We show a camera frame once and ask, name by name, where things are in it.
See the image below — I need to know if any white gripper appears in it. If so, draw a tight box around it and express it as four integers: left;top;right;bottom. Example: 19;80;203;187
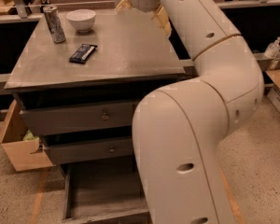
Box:
115;0;172;37

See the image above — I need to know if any dark blue rxbar wrapper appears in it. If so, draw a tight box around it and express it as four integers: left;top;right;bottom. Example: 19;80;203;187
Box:
69;44;97;63

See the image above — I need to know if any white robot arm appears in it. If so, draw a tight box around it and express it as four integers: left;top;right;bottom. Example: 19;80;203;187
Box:
129;0;264;224

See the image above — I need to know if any grey wooden drawer cabinet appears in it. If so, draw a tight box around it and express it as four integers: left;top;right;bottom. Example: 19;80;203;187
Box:
4;7;186;224

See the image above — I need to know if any grey top drawer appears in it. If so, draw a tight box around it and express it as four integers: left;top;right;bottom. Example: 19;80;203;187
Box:
21;100;136;135

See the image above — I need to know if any grey middle drawer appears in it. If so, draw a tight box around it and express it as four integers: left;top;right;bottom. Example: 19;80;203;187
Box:
44;137;133;165

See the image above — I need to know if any grey open bottom drawer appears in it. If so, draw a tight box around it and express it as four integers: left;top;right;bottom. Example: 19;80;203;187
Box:
63;161;149;224

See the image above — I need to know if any white ceramic bowl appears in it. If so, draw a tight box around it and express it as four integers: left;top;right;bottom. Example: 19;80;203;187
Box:
66;9;96;32

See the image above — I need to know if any silver patterned can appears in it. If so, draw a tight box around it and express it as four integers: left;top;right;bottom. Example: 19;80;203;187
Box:
43;5;66;43

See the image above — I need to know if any grey metal railing beam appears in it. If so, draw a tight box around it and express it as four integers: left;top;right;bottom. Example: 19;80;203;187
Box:
0;49;272;97

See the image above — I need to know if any brown cardboard box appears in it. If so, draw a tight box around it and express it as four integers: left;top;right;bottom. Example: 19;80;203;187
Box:
0;101;54;172

